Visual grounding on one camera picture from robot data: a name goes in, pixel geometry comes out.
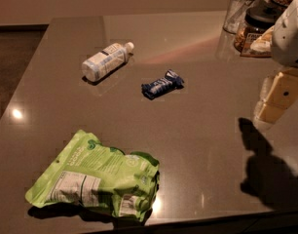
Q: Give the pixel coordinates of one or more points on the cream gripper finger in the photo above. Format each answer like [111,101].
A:
[262,104]
[282,95]

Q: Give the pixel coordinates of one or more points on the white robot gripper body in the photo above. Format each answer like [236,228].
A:
[289,40]

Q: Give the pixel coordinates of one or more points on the green rice chip bag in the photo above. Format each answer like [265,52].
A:
[101,179]

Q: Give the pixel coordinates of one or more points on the blue rxbar blueberry bar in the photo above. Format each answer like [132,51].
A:
[169,82]

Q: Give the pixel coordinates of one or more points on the glass jar with black lid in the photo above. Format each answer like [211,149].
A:
[256,21]

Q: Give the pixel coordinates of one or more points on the clear plastic measuring cup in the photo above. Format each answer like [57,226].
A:
[235,14]

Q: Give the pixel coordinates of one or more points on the clear plastic water bottle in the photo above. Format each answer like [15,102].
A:
[101,64]

